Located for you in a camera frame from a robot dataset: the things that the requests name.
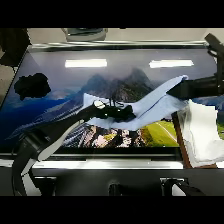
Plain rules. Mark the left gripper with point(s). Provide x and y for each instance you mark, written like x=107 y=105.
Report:
x=120 y=112

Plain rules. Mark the silver frame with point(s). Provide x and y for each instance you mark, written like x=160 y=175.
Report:
x=110 y=165

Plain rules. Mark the light blue shirt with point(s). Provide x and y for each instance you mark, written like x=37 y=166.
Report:
x=156 y=103

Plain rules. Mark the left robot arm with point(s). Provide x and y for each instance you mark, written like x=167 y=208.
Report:
x=56 y=131

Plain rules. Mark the white garment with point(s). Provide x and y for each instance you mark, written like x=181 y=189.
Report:
x=203 y=133

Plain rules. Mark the black garment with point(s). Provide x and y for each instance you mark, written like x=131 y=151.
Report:
x=32 y=86

